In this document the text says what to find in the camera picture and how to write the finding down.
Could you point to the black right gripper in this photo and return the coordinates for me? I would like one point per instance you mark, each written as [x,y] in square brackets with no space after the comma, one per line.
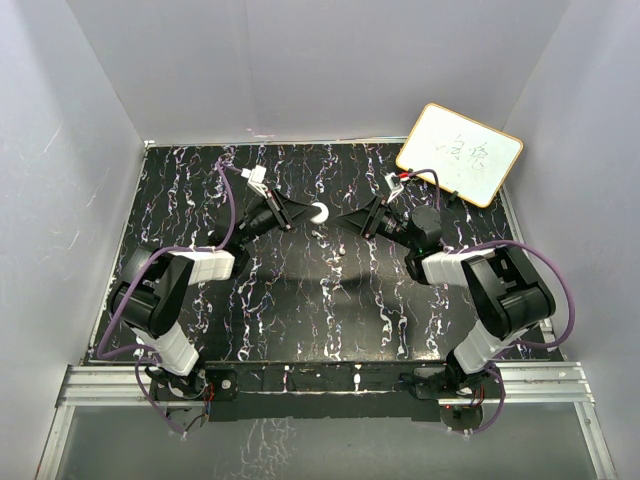
[366,220]

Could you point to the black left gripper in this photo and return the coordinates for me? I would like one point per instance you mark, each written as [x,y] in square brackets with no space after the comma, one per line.
[289,214]

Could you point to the white round charging case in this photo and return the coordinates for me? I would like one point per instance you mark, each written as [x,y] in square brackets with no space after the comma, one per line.
[321,215]

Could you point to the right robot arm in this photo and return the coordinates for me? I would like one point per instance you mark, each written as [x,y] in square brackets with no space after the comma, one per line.
[508,294]

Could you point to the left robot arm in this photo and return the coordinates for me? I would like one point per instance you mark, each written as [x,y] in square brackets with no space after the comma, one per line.
[149,293]

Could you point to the yellow framed whiteboard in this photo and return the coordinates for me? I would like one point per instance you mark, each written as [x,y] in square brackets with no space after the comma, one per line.
[470,158]

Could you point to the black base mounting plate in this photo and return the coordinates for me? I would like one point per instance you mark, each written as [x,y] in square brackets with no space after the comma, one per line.
[346,390]

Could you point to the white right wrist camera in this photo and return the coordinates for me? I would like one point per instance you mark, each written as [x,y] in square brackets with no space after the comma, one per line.
[395,186]

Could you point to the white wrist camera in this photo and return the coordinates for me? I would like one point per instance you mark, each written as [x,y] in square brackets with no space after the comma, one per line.
[255,180]
[395,186]

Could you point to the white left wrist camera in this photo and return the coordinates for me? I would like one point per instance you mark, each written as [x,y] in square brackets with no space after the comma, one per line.
[255,180]

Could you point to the aluminium frame rail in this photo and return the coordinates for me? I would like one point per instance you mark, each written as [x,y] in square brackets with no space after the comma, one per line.
[525,382]

